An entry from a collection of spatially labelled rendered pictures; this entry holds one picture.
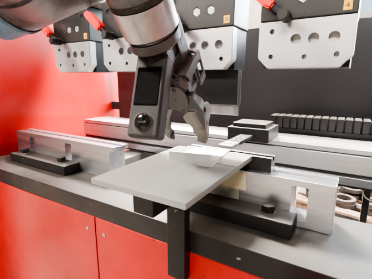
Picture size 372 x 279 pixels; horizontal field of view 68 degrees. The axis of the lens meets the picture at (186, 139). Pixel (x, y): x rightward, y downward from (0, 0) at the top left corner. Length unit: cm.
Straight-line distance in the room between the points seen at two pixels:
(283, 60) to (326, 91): 55
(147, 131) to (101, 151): 48
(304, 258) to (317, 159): 36
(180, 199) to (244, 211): 22
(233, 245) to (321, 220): 17
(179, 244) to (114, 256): 23
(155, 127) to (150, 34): 11
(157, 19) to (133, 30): 3
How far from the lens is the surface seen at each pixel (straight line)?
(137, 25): 35
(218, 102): 61
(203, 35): 59
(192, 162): 51
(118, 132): 114
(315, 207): 58
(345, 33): 52
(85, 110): 143
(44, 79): 131
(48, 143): 103
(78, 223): 80
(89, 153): 88
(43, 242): 98
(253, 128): 79
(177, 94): 40
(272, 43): 54
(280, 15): 50
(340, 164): 82
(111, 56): 74
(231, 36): 56
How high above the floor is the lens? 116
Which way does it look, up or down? 12 degrees down
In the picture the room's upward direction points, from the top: straight up
